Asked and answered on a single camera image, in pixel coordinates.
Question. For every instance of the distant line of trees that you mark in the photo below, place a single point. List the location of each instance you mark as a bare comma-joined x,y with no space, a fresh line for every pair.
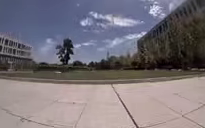
103,63

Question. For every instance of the grass lawn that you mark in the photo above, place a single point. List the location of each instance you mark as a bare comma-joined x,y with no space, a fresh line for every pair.
100,74

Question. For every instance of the grey lawn edge kerb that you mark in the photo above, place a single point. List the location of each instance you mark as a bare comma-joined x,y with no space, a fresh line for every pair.
90,81

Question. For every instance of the tall dark tree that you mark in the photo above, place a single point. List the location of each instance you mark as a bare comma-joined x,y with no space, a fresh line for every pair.
67,50

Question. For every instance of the pale concrete slab pavement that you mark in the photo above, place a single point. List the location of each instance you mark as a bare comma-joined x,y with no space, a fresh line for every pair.
100,106

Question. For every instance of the large curved grey building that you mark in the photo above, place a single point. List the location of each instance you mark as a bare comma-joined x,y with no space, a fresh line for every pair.
163,28

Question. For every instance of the white building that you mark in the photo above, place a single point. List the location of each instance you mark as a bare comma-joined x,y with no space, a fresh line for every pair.
6,46

